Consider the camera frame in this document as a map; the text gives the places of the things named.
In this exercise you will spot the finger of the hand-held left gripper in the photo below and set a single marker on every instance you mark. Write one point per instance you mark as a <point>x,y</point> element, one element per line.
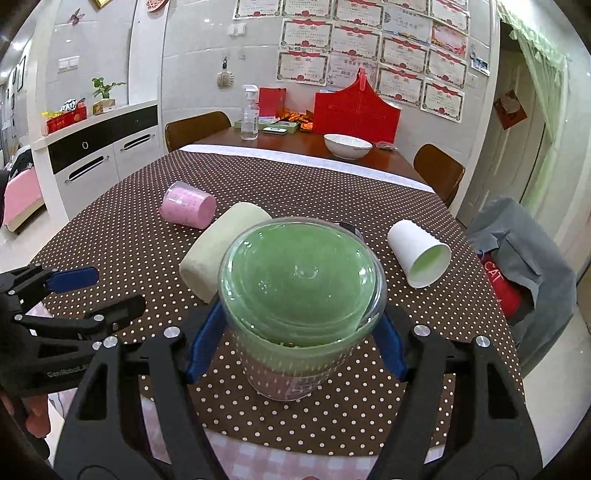
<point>111,314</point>
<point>71,279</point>

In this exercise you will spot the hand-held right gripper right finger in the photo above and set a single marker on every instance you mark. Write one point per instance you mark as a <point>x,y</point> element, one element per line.
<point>392,344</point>

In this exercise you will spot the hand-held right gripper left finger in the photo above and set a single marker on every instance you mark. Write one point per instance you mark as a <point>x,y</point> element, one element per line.
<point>203,344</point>

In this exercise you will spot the clear green plastic cup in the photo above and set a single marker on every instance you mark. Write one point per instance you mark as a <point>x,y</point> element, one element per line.
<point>300,277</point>

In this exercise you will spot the white paper cup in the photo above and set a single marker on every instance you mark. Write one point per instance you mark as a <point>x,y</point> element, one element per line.
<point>408,244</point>

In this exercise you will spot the pink plastic cup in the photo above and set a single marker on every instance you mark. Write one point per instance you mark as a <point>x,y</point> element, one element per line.
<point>184,205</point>

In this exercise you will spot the person's left hand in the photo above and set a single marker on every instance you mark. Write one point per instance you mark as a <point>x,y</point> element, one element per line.
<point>38,417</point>

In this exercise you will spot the brown polka dot tablecloth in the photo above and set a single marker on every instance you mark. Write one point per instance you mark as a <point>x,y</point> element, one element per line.
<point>115,230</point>

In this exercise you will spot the pink cushion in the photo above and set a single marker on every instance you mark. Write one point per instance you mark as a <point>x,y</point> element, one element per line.
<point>23,198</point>

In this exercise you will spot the pale green rolled towel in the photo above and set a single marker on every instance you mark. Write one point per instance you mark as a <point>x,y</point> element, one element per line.
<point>217,244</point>

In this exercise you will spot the white and black sideboard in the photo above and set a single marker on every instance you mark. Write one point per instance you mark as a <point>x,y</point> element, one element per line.
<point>92,152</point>

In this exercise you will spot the pink checked cloth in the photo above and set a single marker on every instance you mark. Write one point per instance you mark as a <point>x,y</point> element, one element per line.
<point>286,461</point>

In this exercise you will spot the red gift box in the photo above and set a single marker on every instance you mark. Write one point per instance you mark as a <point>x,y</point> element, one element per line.
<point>67,121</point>

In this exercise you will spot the grey jacket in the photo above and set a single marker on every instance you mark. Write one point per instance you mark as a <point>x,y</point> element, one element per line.
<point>545,277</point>

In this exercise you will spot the brown wooden chair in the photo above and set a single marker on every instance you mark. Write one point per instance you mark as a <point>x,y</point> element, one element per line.
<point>438,170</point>
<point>194,129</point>

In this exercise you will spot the small green potted plant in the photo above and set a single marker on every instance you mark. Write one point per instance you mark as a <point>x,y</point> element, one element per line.
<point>105,87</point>

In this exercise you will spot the white ceramic bowl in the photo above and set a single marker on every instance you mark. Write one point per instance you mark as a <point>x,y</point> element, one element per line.
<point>347,146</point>

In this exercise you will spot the white door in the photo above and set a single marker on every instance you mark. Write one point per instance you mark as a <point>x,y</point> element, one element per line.
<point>498,161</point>

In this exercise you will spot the small white device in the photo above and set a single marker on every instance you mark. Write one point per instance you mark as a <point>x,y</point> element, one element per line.
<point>274,131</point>

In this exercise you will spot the clear spray bottle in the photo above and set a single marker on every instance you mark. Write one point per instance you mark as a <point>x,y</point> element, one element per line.
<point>250,120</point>

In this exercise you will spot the red paper bag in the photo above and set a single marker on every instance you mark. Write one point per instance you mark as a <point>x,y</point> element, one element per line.
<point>355,113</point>

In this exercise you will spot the flat green box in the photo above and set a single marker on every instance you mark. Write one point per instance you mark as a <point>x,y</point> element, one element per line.
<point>291,127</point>

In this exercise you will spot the pile of orange snack packets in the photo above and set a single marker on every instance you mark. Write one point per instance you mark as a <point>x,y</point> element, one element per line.
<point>298,117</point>

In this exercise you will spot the red card box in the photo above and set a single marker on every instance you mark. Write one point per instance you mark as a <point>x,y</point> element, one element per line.
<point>272,104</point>

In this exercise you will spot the hanging white brush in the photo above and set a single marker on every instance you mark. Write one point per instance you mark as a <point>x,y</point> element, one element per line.
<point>224,78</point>

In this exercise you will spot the red door decoration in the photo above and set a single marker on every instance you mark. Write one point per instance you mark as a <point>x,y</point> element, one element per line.
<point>510,108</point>

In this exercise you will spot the pale green curtain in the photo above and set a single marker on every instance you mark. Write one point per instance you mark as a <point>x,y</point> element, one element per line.
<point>545,92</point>

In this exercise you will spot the white wall switch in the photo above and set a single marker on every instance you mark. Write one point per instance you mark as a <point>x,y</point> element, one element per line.
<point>69,63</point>

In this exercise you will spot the butterfly wall decoration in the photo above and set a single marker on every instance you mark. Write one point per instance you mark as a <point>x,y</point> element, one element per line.
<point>76,16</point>

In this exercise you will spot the small wall photo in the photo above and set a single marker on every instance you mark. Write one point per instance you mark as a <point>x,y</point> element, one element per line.
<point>480,62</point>

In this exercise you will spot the white wall socket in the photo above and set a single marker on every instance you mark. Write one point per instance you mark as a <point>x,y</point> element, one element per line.
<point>237,29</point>

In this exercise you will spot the wall of framed certificates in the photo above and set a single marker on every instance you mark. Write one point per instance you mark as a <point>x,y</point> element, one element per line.
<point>351,37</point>

